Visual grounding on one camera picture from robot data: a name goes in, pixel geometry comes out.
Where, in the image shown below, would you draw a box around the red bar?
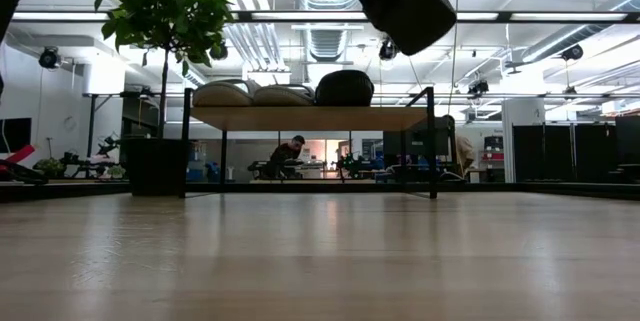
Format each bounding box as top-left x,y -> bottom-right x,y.
0,143 -> 38,168

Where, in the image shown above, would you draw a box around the silver ventilation duct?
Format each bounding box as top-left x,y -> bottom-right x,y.
294,0 -> 362,62

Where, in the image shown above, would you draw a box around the wooden shelf black metal legs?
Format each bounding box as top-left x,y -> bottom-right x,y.
180,85 -> 439,200

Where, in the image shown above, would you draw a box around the white pillar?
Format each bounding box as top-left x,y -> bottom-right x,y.
501,98 -> 546,185

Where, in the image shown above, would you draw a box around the black wall screen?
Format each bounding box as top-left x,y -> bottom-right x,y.
0,117 -> 33,155

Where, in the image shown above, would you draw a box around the black aluminium rig frame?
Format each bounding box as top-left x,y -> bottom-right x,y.
0,180 -> 640,202

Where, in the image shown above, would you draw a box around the black partition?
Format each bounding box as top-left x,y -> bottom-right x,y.
512,121 -> 621,183

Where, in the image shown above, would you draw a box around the person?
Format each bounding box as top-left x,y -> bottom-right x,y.
439,114 -> 477,182
268,134 -> 307,181

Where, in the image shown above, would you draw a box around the small green plant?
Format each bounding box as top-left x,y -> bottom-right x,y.
33,157 -> 67,179

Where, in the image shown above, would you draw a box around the grey slide sandal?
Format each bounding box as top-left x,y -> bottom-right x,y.
192,78 -> 262,108
252,83 -> 317,108

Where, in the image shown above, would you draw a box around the black slide sandal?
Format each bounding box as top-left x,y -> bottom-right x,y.
355,0 -> 458,57
314,69 -> 376,108

